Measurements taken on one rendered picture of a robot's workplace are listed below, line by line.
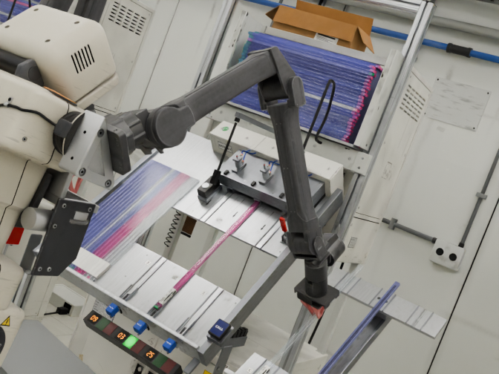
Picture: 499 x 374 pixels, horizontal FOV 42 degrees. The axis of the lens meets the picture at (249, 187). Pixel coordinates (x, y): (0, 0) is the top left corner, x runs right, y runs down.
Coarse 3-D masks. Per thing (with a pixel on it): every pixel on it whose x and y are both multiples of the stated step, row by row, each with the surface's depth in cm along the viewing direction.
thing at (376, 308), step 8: (392, 288) 177; (384, 296) 175; (376, 304) 173; (376, 312) 172; (368, 320) 169; (360, 328) 167; (352, 336) 165; (344, 344) 164; (336, 352) 162; (336, 360) 161; (328, 368) 158
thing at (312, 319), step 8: (352, 272) 183; (344, 280) 181; (336, 288) 179; (344, 288) 180; (312, 320) 171; (304, 328) 169; (296, 336) 167; (288, 344) 165; (280, 352) 163; (272, 360) 162
